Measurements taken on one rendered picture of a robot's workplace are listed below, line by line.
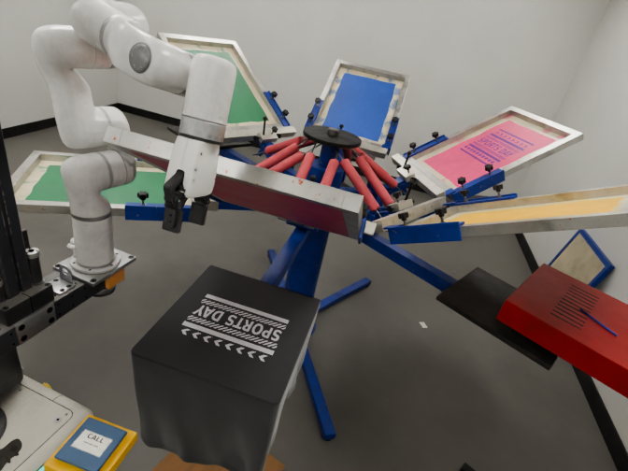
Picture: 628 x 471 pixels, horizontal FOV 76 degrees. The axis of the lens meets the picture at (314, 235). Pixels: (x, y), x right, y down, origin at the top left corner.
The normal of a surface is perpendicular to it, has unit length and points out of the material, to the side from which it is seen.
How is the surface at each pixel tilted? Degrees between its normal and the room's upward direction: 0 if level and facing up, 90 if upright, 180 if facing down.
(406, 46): 90
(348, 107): 32
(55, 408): 0
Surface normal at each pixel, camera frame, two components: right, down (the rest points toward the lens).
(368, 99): 0.03, -0.49
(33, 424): 0.19, -0.85
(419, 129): -0.25, 0.43
